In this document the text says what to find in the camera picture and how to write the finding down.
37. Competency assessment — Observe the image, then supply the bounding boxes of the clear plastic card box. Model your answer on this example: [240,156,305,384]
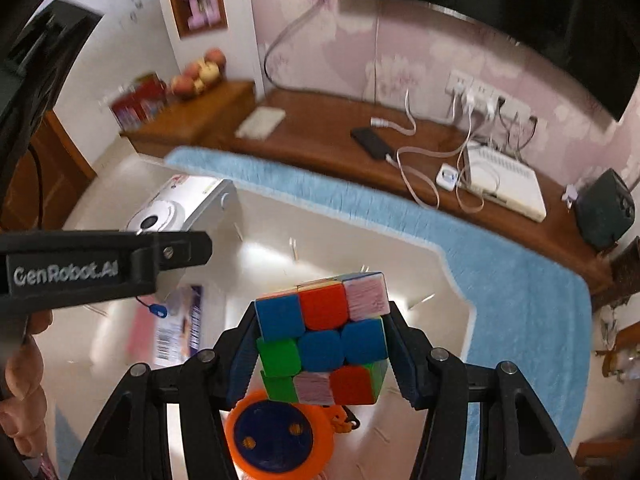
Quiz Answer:
[127,285,204,368]

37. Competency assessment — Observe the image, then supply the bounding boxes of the orange blue round toy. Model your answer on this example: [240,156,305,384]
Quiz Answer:
[224,390,360,480]

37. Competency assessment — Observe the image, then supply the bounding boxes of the white instant camera box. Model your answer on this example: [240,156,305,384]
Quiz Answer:
[125,174,239,234]

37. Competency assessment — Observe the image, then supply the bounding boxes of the multicolour puzzle cube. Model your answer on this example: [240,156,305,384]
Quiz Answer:
[255,272,390,406]

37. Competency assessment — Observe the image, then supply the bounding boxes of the left human hand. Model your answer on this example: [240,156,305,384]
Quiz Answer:
[1,310,53,457]

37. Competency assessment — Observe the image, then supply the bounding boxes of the blue fluffy table mat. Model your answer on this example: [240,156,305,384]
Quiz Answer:
[52,145,594,480]

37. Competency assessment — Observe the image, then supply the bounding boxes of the white plastic storage bin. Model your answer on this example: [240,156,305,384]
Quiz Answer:
[38,155,475,478]

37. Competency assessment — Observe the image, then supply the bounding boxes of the dark green speaker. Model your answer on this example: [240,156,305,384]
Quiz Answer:
[574,169,636,252]

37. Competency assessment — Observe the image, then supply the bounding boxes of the bowl of peaches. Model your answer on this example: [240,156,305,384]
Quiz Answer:
[169,48,227,100]

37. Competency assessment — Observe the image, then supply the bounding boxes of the white router box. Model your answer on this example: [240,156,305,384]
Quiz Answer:
[463,142,547,223]

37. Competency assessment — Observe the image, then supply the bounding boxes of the white remote pad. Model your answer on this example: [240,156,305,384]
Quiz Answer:
[234,106,286,141]

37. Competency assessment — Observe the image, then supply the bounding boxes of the pink dumbbells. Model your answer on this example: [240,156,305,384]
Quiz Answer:
[183,0,221,30]

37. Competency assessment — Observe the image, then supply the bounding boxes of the wooden tv cabinet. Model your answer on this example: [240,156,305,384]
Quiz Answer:
[119,79,616,296]

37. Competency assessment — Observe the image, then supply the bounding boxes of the black phone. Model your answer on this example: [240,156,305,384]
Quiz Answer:
[350,127,396,162]

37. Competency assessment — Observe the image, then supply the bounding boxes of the white charging cable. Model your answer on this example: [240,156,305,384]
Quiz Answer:
[369,89,501,215]

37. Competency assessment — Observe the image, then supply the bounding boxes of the black television cable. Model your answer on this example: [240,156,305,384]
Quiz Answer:
[262,0,344,94]

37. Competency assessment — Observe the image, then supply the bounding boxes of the white wall power strip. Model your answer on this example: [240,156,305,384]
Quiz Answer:
[445,70,532,124]

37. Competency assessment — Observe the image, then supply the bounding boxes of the black wall television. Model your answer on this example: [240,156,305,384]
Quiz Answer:
[418,0,639,119]

